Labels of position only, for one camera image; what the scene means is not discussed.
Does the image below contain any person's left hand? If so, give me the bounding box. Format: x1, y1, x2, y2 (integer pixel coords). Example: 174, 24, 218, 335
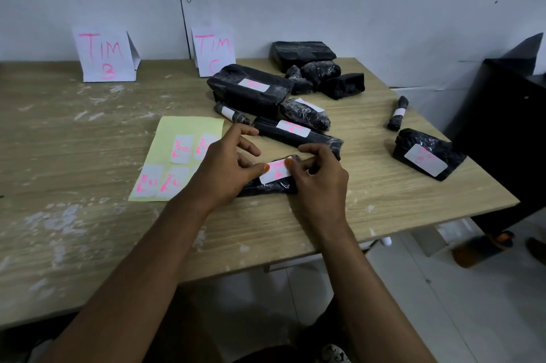
183, 124, 270, 215

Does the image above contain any person's right hand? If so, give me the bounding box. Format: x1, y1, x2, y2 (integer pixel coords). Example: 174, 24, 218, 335
284, 143, 350, 236

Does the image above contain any white sticker label pink writing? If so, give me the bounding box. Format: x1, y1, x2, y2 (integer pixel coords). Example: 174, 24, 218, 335
259, 157, 296, 185

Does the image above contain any person's left forearm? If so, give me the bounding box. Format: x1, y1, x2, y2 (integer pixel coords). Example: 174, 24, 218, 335
40, 200, 215, 363

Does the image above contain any person's right forearm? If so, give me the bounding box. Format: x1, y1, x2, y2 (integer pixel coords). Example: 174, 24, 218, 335
308, 221, 439, 363

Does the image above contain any long black parcel white label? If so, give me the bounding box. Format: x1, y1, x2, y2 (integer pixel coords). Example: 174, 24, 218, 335
252, 116, 345, 161

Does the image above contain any small black roll white band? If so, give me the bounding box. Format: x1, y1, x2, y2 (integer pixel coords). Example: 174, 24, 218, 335
213, 102, 252, 125

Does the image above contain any large black parcel white label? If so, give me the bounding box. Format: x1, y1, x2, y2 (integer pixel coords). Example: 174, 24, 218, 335
206, 63, 295, 119

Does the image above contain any black plastic bundle white label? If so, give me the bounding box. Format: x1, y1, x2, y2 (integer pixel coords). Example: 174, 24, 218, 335
279, 98, 332, 132

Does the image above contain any small black plastic bundle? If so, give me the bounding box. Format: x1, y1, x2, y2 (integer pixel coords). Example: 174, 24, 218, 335
284, 64, 315, 96

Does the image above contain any yellow sticker backing sheet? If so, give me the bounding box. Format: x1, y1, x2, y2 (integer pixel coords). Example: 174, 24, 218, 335
128, 115, 226, 202

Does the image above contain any black unlabelled block parcel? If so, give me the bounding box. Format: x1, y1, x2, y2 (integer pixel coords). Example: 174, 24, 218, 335
321, 73, 366, 100

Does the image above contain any narrow folded white paper sign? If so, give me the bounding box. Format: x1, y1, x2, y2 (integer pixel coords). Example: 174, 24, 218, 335
191, 26, 237, 78

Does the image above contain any round black plastic bundle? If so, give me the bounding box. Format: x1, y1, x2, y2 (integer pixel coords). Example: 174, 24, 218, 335
299, 60, 342, 87

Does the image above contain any large flat black unlabelled parcel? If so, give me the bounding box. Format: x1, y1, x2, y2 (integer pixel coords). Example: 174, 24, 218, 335
270, 41, 338, 74

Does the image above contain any thin black roll white band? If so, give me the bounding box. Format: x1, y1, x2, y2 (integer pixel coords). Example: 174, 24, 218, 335
386, 96, 410, 132

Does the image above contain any chunky black parcel white label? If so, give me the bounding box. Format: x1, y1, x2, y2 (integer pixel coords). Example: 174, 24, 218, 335
392, 128, 467, 182

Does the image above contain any wide folded white paper sign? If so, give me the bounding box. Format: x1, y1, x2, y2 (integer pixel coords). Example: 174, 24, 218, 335
72, 26, 142, 83

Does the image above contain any person's patterned clothing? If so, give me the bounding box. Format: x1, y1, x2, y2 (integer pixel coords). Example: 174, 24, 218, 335
230, 343, 355, 363

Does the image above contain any orange and black sandal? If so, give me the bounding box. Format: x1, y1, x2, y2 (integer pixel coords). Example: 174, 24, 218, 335
452, 230, 515, 269

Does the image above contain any black cabinet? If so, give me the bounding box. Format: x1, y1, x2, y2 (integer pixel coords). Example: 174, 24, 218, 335
443, 32, 546, 236

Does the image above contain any dark sandal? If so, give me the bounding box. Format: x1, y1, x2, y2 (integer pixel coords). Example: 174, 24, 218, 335
525, 237, 546, 266

